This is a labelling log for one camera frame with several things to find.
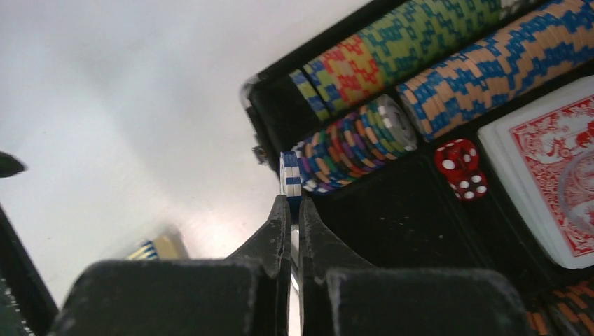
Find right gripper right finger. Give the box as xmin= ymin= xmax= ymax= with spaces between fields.
xmin=298 ymin=196 xmax=374 ymax=335

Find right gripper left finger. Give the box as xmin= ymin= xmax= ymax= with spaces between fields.
xmin=227 ymin=195 xmax=291 ymax=335

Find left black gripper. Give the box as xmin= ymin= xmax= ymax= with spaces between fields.
xmin=0 ymin=152 xmax=58 ymax=335

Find white poker chip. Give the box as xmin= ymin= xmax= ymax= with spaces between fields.
xmin=279 ymin=151 xmax=302 ymax=198

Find black poker set case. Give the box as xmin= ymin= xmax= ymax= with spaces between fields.
xmin=242 ymin=1 xmax=593 ymax=335

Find blue texas holdem card box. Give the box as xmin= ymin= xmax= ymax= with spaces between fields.
xmin=124 ymin=229 xmax=189 ymax=260

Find mixed colour chip row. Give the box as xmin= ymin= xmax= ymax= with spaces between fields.
xmin=293 ymin=94 xmax=418 ymax=195

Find red dice in case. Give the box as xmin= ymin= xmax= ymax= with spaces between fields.
xmin=434 ymin=139 xmax=488 ymax=202

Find green poker chip row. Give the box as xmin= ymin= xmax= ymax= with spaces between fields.
xmin=289 ymin=0 xmax=533 ymax=121

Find red playing card deck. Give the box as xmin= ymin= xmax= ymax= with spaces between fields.
xmin=478 ymin=76 xmax=593 ymax=270

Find orange black poker chip row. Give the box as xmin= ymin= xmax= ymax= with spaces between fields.
xmin=525 ymin=278 xmax=593 ymax=336

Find blue tan poker chip row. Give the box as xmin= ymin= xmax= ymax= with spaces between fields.
xmin=396 ymin=1 xmax=593 ymax=141

